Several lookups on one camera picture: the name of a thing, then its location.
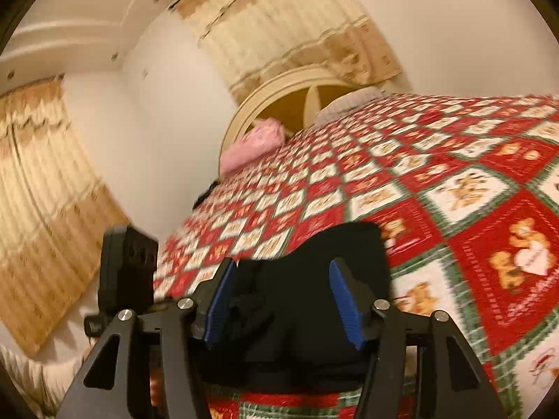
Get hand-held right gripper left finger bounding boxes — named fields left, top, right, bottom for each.
left=57, top=257, right=239, bottom=419

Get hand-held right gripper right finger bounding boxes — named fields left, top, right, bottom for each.
left=328, top=257, right=507, bottom=419

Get black pants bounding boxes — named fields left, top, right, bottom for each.
left=192, top=222, right=394, bottom=392

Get wide beige floral curtain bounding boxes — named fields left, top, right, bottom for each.
left=0, top=75, right=132, bottom=358

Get dark bedside object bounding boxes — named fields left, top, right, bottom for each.
left=193, top=180, right=220, bottom=209

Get red printed bedspread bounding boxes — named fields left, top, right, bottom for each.
left=152, top=93, right=559, bottom=419

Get pink pillow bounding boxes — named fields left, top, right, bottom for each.
left=219, top=118, right=285, bottom=176

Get striped pillow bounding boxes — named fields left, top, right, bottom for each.
left=314, top=86, right=386, bottom=125

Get cream wooden headboard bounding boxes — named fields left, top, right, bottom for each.
left=219, top=65, right=382, bottom=176

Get narrow beige floral curtain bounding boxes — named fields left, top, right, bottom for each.
left=172, top=0, right=403, bottom=103

